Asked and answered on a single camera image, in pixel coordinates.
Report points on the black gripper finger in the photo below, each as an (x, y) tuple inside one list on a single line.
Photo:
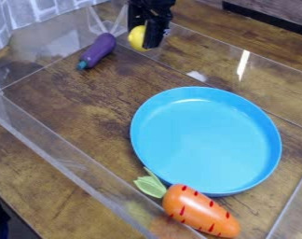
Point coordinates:
[(135, 17), (157, 29)]

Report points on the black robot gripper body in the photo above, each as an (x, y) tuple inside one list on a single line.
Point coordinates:
[(157, 8)]

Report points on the yellow toy lemon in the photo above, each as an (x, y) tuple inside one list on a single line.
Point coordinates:
[(135, 38)]

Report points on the purple toy eggplant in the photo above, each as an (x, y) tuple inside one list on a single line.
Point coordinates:
[(98, 50)]

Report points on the blue round tray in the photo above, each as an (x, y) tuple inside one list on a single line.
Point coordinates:
[(208, 138)]

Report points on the white patterned curtain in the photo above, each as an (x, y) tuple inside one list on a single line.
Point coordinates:
[(19, 13)]

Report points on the orange toy carrot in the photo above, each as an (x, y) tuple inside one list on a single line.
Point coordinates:
[(190, 207)]

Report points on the clear acrylic enclosure wall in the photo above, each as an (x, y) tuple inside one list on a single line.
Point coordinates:
[(67, 161)]

